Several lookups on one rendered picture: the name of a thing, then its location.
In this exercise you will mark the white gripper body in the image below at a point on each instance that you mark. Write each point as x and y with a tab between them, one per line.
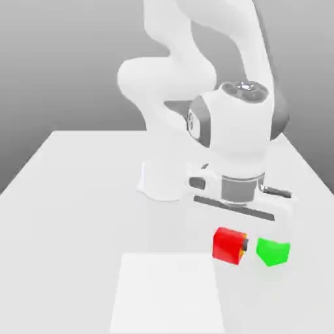
283	210

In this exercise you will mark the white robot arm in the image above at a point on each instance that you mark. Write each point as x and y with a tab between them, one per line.
229	125

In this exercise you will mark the small green cube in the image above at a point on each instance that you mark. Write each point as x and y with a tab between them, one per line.
272	251

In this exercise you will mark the small red cube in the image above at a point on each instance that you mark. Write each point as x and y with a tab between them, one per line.
225	245

